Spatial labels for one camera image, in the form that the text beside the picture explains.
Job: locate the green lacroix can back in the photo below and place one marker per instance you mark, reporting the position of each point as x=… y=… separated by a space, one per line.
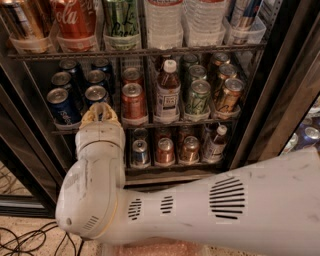
x=186 y=61

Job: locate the blue silver can bottom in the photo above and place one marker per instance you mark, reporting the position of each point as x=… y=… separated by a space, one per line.
x=140 y=153

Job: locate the green lacroix can front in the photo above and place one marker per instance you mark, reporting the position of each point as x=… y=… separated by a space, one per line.
x=197 y=104

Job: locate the steel fridge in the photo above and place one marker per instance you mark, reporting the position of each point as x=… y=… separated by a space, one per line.
x=39 y=151

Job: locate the copper can bottom shelf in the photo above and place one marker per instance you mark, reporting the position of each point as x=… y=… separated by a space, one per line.
x=190 y=149

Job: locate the red coca cola can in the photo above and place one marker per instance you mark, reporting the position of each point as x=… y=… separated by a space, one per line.
x=76 y=20

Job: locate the blue can behind right door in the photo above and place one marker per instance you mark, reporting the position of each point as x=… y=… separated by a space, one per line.
x=307 y=136

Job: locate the fridge right glass door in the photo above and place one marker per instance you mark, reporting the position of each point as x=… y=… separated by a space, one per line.
x=284 y=85

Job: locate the blue pepsi can middle left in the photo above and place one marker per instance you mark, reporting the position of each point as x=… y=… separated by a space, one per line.
x=64 y=80

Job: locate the green lacroix can middle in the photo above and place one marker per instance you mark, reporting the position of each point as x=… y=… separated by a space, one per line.
x=195 y=72

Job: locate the orange soda can front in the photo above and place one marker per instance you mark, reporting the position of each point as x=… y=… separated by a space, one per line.
x=133 y=104

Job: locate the clear water bottle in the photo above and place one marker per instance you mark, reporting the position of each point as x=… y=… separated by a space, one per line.
x=202 y=22
x=163 y=20

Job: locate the gold can front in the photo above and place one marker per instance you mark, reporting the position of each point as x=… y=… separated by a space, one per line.
x=228 y=96

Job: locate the blue pepsi can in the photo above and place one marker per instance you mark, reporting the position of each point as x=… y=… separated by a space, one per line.
x=96 y=94
x=63 y=107
x=97 y=77
x=105 y=66
x=64 y=80
x=73 y=67

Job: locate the green lacroix can top shelf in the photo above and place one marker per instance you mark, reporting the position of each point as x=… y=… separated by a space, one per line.
x=122 y=25

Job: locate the clear plastic bin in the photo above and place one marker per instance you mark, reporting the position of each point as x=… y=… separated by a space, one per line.
x=156 y=247

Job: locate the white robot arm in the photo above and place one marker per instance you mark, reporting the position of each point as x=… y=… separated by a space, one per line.
x=271 y=207

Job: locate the gold can top shelf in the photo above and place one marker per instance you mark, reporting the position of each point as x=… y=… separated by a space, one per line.
x=29 y=20

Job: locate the gold can back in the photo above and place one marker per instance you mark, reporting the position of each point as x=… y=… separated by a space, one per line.
x=216 y=60

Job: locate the blue silver can top shelf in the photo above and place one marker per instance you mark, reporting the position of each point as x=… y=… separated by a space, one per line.
x=244 y=26

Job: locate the blue pepsi can back left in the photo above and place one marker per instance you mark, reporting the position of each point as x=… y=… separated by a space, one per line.
x=73 y=67

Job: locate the brown tea bottle white cap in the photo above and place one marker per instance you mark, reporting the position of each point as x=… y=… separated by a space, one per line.
x=167 y=93

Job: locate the clear water bottle right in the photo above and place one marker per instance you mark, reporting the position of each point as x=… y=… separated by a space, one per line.
x=202 y=22

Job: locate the orange soda can back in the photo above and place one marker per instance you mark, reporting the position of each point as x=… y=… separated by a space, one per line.
x=132 y=75

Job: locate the small tea bottle bottom shelf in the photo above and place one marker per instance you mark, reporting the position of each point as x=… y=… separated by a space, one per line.
x=215 y=145

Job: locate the blue pepsi can front left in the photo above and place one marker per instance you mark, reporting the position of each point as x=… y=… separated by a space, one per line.
x=63 y=107

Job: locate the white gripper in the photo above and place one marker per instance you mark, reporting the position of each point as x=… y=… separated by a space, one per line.
x=100 y=132

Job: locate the gold can middle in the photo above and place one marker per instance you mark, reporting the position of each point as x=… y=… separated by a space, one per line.
x=224 y=72

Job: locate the clear water bottle left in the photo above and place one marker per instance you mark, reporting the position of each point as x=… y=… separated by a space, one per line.
x=163 y=20

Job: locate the red can bottom shelf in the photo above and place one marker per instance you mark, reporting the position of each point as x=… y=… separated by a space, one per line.
x=165 y=151

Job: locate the orange soda can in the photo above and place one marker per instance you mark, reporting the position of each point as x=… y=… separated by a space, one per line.
x=132 y=75
x=133 y=104

